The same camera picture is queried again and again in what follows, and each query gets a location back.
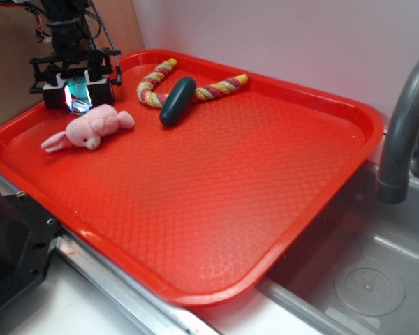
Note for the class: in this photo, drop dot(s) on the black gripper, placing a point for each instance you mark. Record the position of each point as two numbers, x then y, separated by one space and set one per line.
94 65

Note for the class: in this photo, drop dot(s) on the grey sink basin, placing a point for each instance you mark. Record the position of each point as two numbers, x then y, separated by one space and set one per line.
355 268

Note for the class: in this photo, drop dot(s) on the silver keys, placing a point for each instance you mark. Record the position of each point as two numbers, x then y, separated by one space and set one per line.
79 107

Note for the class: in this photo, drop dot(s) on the red plastic tray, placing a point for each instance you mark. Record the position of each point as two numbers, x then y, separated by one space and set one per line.
199 212

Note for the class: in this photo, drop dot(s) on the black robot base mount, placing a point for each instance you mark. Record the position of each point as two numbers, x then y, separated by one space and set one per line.
27 238

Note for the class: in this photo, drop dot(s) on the grey sink faucet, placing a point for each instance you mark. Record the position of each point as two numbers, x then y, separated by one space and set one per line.
400 155

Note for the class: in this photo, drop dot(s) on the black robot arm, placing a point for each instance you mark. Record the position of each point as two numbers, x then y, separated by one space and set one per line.
75 27

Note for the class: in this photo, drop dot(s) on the multicolour twisted rope toy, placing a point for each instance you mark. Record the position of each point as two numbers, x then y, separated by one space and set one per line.
147 96

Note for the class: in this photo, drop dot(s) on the pink plush bunny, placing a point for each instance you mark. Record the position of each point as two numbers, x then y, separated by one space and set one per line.
88 130

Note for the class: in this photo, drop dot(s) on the dark green oblong toy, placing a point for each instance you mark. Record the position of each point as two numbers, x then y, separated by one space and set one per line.
176 103

